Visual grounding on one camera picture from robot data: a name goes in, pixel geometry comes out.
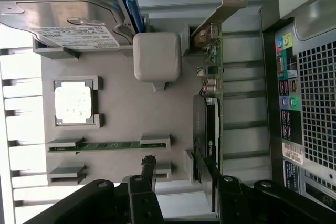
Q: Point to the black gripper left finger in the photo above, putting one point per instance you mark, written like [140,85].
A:
[78,205]

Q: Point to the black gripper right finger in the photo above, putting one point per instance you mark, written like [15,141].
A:
[288,205]

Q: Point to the green RAM stick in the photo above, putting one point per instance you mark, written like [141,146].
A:
[110,145]

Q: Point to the silver CPU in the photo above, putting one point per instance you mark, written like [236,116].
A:
[74,102]

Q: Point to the grey open PC case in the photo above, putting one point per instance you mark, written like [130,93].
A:
[315,103]

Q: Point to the grey plastic parts rack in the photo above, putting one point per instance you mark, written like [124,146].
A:
[147,119]

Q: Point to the hard disk in blue caddy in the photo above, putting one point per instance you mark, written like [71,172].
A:
[65,11]

